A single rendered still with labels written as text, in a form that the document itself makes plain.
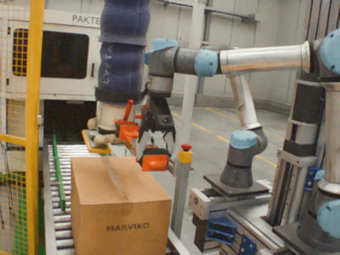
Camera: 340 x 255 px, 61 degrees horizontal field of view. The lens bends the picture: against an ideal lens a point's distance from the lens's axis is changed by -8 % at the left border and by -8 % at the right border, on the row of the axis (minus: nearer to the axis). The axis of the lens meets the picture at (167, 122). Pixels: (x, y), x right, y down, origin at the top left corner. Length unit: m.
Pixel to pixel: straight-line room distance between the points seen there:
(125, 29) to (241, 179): 0.82
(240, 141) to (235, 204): 0.28
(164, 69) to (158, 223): 0.77
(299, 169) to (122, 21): 0.94
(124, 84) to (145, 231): 0.66
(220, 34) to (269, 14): 2.48
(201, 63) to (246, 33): 11.47
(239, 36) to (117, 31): 10.85
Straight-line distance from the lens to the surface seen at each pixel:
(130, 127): 1.22
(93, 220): 1.33
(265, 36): 12.88
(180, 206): 2.05
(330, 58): 0.79
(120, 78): 1.38
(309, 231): 1.06
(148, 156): 0.89
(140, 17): 1.39
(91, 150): 1.35
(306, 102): 1.18
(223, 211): 1.38
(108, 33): 1.40
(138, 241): 1.44
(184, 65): 0.86
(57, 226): 1.93
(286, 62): 0.94
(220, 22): 11.66
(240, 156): 1.34
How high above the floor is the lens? 1.54
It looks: 11 degrees down
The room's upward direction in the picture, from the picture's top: 6 degrees clockwise
